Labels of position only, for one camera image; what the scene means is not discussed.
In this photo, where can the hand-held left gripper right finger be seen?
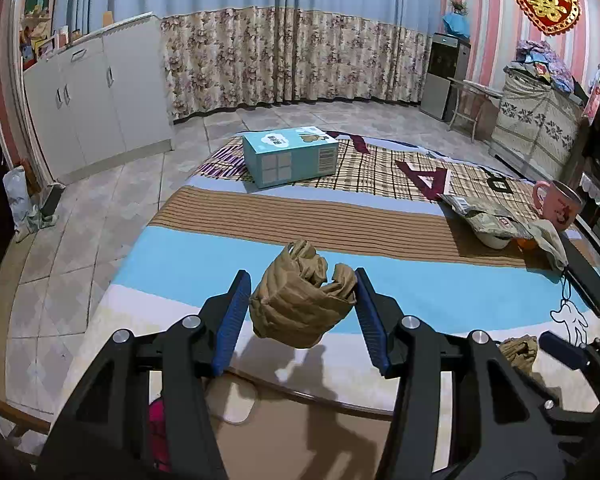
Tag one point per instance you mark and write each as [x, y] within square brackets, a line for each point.
[372, 320]

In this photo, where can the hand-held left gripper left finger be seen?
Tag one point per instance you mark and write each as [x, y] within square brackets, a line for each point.
[232, 320]

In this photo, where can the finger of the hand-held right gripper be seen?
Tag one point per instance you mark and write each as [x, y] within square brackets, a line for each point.
[585, 410]
[562, 350]

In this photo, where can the black zip case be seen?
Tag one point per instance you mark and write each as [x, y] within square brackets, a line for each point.
[585, 280]

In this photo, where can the grey glove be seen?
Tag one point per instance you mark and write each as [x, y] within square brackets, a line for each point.
[550, 245]

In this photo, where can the orange fruit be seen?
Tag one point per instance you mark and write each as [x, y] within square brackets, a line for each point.
[524, 244]

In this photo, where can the pink mug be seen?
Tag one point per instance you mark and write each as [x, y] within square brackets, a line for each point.
[555, 210]

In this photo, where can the brown snack wrapper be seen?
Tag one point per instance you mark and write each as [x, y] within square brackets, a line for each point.
[480, 215]

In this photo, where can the teal tissue box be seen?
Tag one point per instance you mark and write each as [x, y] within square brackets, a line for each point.
[280, 160]

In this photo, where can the small black stand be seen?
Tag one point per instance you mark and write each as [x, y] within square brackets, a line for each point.
[52, 199]

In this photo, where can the patterned cloth covered machine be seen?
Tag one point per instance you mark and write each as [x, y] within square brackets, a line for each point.
[530, 125]

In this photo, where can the silver water dispenser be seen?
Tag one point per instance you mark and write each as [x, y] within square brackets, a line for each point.
[440, 90]

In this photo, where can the white plastic bag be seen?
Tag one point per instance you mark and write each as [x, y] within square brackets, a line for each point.
[22, 200]

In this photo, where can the small metal side table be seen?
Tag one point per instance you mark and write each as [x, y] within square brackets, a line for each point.
[472, 87]

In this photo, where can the white cabinet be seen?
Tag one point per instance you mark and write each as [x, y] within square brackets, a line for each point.
[105, 100]

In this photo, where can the blue floral curtain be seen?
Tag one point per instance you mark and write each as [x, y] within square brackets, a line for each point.
[280, 50]

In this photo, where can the pile of folded clothes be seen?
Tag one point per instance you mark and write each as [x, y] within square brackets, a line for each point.
[545, 62]

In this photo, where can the blue bottle cover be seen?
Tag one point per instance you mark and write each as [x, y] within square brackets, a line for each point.
[456, 25]

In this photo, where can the small potted plant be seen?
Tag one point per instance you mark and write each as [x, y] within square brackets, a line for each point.
[457, 7]

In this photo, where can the small yellow box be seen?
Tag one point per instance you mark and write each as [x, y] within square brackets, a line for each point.
[108, 19]

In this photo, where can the red heart wall decoration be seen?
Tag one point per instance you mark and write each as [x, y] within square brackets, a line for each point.
[545, 0]

